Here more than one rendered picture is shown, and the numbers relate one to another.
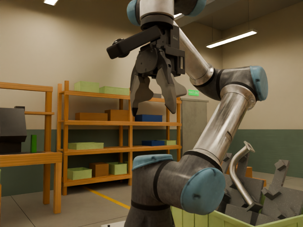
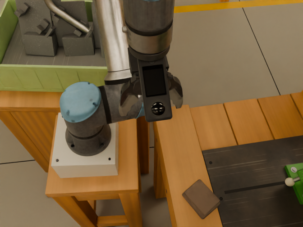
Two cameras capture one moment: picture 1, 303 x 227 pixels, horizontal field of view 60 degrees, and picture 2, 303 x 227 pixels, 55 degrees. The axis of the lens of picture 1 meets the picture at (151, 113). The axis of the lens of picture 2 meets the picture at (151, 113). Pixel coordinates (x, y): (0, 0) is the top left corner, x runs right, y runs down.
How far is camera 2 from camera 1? 0.76 m
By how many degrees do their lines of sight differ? 78
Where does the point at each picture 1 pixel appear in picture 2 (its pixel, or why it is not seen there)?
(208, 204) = not seen: hidden behind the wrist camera
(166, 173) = (116, 109)
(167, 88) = (181, 100)
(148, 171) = (95, 115)
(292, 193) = not seen: hidden behind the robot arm
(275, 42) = not seen: outside the picture
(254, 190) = (79, 13)
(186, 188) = (142, 111)
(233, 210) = (72, 42)
